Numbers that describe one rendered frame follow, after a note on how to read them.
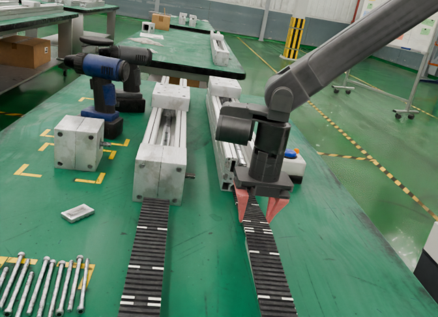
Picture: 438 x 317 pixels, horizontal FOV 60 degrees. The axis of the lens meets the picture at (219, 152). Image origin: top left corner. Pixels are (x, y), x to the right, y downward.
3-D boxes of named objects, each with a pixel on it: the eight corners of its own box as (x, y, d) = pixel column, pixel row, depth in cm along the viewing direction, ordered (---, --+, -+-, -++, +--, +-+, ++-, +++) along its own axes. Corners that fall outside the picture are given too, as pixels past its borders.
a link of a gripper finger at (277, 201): (239, 212, 76) (248, 169, 73) (274, 215, 77) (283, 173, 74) (244, 231, 70) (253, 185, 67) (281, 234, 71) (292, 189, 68)
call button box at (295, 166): (301, 184, 98) (307, 162, 96) (264, 180, 97) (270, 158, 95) (293, 171, 106) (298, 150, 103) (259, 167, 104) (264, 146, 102)
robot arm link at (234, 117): (296, 90, 59) (292, 81, 67) (223, 77, 60) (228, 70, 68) (279, 160, 63) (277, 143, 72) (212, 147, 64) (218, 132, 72)
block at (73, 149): (106, 173, 87) (108, 134, 84) (53, 167, 85) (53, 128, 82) (112, 155, 96) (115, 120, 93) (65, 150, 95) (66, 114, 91)
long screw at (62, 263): (58, 265, 57) (58, 259, 57) (66, 265, 57) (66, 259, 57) (45, 322, 48) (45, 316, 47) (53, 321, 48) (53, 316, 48)
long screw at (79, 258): (76, 259, 59) (76, 254, 58) (83, 259, 59) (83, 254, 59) (65, 314, 49) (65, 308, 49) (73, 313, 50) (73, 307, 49)
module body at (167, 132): (181, 186, 87) (186, 152, 84) (137, 181, 86) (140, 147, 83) (184, 98, 161) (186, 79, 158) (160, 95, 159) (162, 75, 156)
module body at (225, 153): (262, 194, 89) (269, 162, 86) (219, 190, 88) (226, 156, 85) (228, 104, 163) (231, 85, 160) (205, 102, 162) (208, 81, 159)
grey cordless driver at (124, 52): (148, 113, 134) (154, 50, 126) (89, 112, 125) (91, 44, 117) (143, 107, 140) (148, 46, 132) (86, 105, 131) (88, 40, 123)
